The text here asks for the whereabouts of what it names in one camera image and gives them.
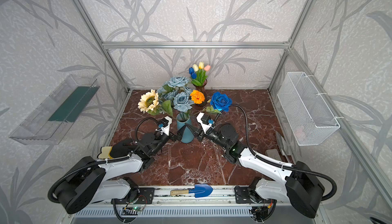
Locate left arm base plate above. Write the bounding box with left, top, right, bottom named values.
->
left=116, top=187, right=155, bottom=205

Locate dark red glass vase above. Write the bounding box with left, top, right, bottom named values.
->
left=195, top=79, right=208, bottom=107

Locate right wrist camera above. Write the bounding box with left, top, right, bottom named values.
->
left=197, top=112, right=215, bottom=134

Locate black yellow glove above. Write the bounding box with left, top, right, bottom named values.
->
left=97, top=139, right=137, bottom=159

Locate white wire basket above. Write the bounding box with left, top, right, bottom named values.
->
left=278, top=72, right=341, bottom=146

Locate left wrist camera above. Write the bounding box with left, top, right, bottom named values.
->
left=156, top=116, right=172, bottom=136

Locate yellow sunflower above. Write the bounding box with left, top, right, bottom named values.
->
left=138, top=89, right=162, bottom=115

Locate aluminium front rail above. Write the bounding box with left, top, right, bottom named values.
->
left=64, top=185, right=322, bottom=208

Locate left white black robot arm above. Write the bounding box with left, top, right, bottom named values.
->
left=48, top=124, right=186, bottom=214

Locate orange flower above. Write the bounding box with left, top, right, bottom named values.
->
left=190, top=90, right=205, bottom=105

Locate clear acrylic wall shelf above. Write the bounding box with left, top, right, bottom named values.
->
left=9, top=75, right=100, bottom=145

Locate blue hydrangea bouquet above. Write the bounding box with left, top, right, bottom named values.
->
left=157, top=76, right=194, bottom=123

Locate blue rose stem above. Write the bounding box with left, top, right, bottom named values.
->
left=205, top=92, right=232, bottom=122

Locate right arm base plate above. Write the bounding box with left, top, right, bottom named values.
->
left=234, top=186, right=276, bottom=205

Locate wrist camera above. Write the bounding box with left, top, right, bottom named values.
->
left=156, top=116, right=172, bottom=136
left=197, top=112, right=215, bottom=134

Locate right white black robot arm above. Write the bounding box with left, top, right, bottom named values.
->
left=178, top=112, right=337, bottom=218

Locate blue garden trowel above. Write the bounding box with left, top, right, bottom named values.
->
left=170, top=184, right=213, bottom=198

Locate cream tulip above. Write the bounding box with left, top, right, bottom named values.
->
left=193, top=64, right=199, bottom=72

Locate teal ceramic vase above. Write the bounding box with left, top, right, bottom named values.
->
left=176, top=112, right=194, bottom=143

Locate grey sponge block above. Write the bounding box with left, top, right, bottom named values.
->
left=265, top=149, right=282, bottom=161

